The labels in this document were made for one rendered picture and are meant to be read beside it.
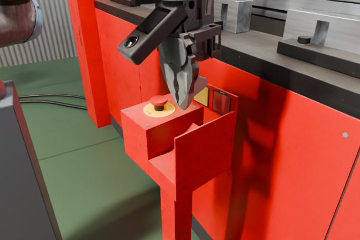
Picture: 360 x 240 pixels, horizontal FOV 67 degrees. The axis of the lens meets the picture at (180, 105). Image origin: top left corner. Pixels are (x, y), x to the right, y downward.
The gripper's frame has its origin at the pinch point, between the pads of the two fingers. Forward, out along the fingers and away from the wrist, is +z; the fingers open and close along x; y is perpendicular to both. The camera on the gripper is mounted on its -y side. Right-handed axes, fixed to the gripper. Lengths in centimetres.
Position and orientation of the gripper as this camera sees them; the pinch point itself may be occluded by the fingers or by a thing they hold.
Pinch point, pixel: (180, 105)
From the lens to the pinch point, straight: 50.5
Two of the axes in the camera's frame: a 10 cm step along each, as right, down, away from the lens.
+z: 0.7, 8.5, 5.2
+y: 7.7, -3.7, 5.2
